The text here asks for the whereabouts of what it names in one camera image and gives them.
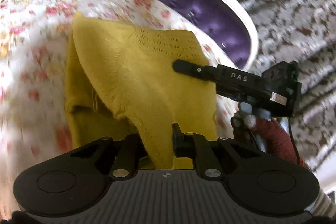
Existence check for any mustard yellow knit sweater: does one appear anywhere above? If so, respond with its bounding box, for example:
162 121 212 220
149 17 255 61
65 13 217 169

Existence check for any red gloved right hand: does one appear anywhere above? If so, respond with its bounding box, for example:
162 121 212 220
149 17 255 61
231 112 309 169

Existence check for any grey damask curtain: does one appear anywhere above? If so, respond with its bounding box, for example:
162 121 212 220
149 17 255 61
237 0 335 170

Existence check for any floral quilted bedspread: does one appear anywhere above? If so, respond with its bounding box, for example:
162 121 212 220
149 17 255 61
1 0 233 219

